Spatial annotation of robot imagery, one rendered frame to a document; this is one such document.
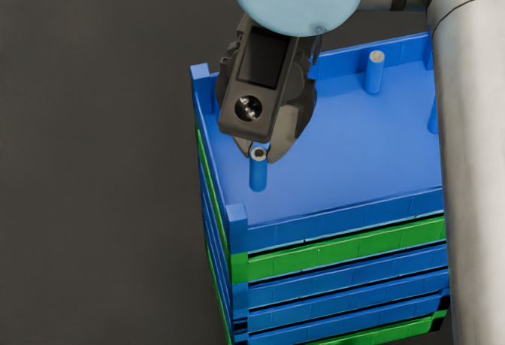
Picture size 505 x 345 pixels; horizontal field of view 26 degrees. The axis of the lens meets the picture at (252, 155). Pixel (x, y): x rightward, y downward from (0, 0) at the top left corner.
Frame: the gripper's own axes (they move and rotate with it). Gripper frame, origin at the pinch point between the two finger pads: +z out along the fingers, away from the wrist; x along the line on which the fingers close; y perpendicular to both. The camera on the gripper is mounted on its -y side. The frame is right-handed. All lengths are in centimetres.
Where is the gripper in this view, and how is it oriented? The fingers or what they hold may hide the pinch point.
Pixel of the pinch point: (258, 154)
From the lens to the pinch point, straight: 107.1
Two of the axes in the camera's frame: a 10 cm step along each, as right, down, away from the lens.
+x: -9.6, -2.5, 1.5
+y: 2.8, -6.7, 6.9
